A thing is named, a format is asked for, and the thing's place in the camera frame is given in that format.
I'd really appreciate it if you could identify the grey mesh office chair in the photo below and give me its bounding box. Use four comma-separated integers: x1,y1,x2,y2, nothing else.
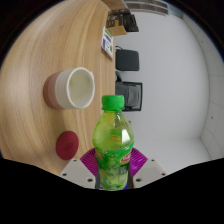
114,71,144,113

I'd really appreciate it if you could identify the white and green leaflet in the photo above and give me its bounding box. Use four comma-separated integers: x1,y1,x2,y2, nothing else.
100,25,115,60

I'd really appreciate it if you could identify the flat round red coaster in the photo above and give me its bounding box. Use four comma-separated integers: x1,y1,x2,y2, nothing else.
55,130,80,161

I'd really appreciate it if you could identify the black office chair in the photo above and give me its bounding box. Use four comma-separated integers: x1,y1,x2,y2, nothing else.
115,48,141,72

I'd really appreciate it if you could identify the brown cardboard box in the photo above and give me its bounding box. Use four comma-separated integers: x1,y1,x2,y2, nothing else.
105,19,128,37

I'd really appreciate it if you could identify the green drink bottle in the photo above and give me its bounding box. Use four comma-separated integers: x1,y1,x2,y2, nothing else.
91,94,135,192

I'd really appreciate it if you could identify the white and brown cup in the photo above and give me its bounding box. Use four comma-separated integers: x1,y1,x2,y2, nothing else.
42,66,96,110

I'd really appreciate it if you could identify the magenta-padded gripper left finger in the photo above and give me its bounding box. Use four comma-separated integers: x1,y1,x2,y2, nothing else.
59,148,99,189

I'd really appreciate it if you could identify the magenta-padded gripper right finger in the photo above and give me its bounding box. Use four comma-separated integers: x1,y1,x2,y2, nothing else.
128,148,168,189

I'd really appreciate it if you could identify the black box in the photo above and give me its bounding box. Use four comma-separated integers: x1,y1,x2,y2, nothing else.
107,9,140,33

